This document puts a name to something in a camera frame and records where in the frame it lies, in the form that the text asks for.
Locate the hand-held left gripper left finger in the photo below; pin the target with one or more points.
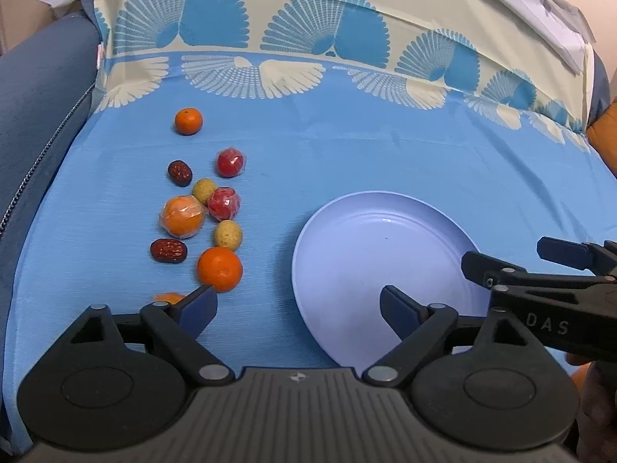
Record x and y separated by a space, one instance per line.
200 309

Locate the person's right hand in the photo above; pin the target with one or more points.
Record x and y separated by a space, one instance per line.
597 405

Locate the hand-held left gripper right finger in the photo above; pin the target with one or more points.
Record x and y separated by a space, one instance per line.
396 306

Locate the orange fruit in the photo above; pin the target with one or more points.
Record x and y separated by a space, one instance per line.
168 297

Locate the large bare orange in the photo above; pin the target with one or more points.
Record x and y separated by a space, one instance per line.
220 268

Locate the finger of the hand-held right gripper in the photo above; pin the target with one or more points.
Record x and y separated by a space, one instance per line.
482 266
559 250

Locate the yellow-green round fruit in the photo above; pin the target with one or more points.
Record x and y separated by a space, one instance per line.
204 191
228 234

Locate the orange cushion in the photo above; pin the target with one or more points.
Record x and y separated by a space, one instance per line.
603 140

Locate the light purple plate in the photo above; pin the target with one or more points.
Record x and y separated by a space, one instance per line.
376 260

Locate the plastic-wrapped orange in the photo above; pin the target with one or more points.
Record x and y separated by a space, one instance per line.
182 216

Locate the dark red jujube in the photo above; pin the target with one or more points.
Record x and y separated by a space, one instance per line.
168 250
180 172

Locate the pale lavender sheet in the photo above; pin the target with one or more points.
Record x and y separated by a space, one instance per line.
525 5

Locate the small bare tangerine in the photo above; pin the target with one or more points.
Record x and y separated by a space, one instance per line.
188 121

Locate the red plastic-wrapped fruit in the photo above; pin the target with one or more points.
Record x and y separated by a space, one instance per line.
224 202
230 163

